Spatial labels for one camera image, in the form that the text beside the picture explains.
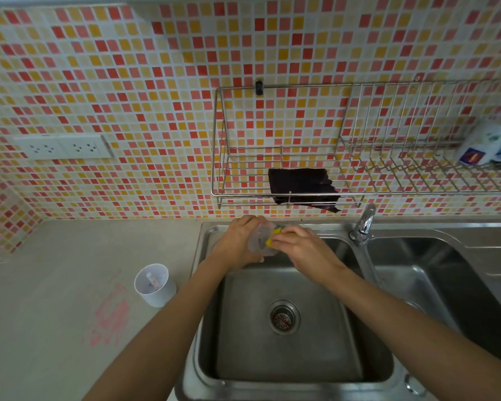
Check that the small item inside white cup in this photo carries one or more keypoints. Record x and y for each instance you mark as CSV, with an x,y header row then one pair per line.
x,y
152,281

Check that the white plastic cup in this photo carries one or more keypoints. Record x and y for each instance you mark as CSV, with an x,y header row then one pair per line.
x,y
154,284

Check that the white and blue packet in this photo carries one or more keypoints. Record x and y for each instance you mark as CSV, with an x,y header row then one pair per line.
x,y
486,144

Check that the stainless steel double sink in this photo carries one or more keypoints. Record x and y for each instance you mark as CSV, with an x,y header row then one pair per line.
x,y
359,304

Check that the person's right fingers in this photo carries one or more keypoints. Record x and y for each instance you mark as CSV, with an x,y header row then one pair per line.
x,y
286,238

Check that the dark purple cloth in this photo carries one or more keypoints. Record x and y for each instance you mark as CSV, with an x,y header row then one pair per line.
x,y
304,187

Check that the white double wall socket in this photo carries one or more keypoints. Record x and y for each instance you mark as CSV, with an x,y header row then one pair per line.
x,y
64,146

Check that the person's right hand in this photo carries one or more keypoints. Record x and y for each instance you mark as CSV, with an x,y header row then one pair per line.
x,y
307,250

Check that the black wall hook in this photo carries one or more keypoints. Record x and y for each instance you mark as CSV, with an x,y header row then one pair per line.
x,y
259,87

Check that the chrome faucet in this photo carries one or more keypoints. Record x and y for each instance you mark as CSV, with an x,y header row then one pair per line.
x,y
364,225

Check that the metal sink drain strainer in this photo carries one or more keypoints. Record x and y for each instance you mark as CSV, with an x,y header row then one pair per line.
x,y
284,317

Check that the yellow sponge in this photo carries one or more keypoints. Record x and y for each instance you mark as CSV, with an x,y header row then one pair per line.
x,y
274,235

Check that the person's left fingers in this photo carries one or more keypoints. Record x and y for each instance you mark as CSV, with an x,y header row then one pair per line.
x,y
252,223

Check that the person's left forearm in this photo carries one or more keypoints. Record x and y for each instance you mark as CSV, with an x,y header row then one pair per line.
x,y
158,334

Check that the person's right forearm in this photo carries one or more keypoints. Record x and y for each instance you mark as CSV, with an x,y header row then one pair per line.
x,y
417,342

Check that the clear plastic cup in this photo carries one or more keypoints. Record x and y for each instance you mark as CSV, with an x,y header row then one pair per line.
x,y
262,240

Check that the person's left hand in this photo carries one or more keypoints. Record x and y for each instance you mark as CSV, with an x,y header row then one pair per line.
x,y
233,244

